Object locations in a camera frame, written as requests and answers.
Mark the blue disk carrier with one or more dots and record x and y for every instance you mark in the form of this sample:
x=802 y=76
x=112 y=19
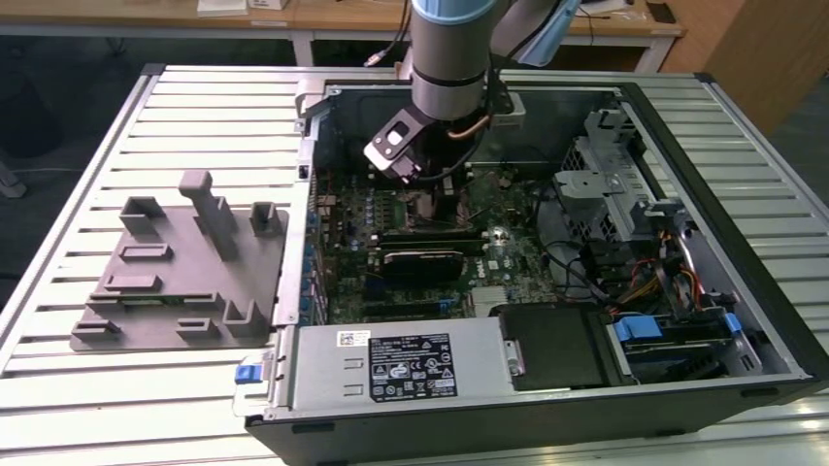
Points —
x=638 y=330

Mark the small blue plastic clip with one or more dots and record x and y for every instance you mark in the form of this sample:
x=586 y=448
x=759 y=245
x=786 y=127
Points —
x=731 y=324

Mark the small white box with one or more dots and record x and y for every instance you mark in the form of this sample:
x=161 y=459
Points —
x=268 y=4

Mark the black expansion slot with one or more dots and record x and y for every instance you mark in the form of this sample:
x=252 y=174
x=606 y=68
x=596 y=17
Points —
x=395 y=311

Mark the black plastic cover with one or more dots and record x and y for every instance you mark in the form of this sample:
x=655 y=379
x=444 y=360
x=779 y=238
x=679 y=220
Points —
x=556 y=344

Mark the white paper box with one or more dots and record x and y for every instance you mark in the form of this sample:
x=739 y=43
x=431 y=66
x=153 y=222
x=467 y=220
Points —
x=220 y=5

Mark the silver metal drive cage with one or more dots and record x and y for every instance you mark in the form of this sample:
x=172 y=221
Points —
x=586 y=189

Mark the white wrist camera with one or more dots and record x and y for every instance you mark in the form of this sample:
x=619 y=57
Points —
x=391 y=145

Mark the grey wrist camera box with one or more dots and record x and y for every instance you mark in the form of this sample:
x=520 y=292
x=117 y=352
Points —
x=508 y=114

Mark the silver disk bay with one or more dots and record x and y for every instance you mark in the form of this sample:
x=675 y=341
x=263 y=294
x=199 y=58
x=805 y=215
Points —
x=747 y=356

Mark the grey parts rack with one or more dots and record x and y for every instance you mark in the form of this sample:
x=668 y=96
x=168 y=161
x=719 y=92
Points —
x=193 y=272

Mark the blue case latch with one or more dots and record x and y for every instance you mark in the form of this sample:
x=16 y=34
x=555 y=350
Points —
x=244 y=375

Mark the green motherboard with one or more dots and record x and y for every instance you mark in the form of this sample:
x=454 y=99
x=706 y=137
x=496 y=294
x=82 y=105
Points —
x=352 y=233

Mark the black PC case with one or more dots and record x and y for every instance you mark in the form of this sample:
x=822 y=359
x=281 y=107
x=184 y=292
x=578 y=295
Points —
x=420 y=437

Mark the CPU socket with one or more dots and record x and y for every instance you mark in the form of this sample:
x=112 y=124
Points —
x=418 y=223

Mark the grey metal leg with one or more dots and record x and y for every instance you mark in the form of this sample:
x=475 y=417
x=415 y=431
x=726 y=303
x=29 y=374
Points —
x=12 y=182

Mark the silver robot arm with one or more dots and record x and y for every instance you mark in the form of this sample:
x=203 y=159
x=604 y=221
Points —
x=447 y=58

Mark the silver power supply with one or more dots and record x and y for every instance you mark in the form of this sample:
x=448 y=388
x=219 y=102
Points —
x=311 y=349

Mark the silver chipset heat sink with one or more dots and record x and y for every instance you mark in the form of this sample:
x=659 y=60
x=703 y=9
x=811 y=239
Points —
x=490 y=297

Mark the black phone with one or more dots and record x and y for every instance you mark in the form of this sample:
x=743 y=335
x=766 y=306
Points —
x=662 y=12

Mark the green RAM stick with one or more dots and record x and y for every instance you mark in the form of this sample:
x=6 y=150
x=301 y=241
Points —
x=152 y=302

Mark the black graphics card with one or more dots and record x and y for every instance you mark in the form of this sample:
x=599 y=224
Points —
x=420 y=267

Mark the wooden cabinet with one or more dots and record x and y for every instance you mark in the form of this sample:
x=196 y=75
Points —
x=763 y=48

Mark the wooden desk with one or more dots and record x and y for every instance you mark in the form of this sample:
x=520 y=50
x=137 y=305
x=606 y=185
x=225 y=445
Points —
x=129 y=12

